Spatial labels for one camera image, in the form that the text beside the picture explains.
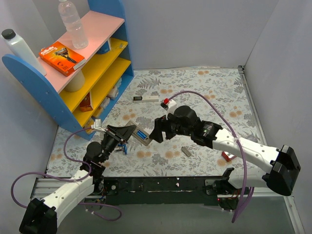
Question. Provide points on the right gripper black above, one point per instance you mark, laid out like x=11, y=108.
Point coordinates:
x=165, y=126

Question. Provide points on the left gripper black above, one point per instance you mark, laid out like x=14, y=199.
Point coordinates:
x=113, y=133

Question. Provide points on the grey beige remote control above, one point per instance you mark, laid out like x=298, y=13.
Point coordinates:
x=145, y=142

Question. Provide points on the blue AA battery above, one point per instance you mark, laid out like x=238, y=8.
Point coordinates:
x=141, y=135

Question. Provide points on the grey remote battery cover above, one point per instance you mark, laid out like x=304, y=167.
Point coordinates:
x=186, y=152

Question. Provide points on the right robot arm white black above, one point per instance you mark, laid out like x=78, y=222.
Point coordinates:
x=278, y=169

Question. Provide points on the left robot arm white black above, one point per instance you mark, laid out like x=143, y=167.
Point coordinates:
x=43, y=216

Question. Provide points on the pile of blue batteries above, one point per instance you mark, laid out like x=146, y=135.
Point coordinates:
x=122, y=148

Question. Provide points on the white slim remote black end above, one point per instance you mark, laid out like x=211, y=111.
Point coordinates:
x=138, y=99

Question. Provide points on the yellow sponge pack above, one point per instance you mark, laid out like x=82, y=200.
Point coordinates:
x=98, y=112

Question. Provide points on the orange box on shelf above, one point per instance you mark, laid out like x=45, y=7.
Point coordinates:
x=86, y=104

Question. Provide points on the blue pink yellow shelf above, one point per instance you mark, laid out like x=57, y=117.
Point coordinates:
x=108, y=60

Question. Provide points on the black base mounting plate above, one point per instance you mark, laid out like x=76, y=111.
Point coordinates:
x=205, y=190

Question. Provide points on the beige cylinder container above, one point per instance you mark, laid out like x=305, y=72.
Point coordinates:
x=76, y=83

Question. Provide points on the floral patterned table mat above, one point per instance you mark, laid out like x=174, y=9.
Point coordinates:
x=216, y=95

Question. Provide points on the red silver battery box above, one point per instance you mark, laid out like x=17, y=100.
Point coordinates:
x=227, y=156

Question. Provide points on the orange Gillette razor box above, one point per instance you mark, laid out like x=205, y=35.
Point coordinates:
x=62, y=58

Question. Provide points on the white bottle black cap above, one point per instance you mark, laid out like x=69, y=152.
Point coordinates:
x=20, y=48

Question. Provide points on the clear plastic water bottle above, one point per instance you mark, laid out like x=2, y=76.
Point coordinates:
x=73, y=23

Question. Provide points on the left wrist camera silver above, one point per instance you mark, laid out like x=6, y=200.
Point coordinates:
x=97, y=126

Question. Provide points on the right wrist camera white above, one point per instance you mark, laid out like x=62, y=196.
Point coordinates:
x=169, y=105

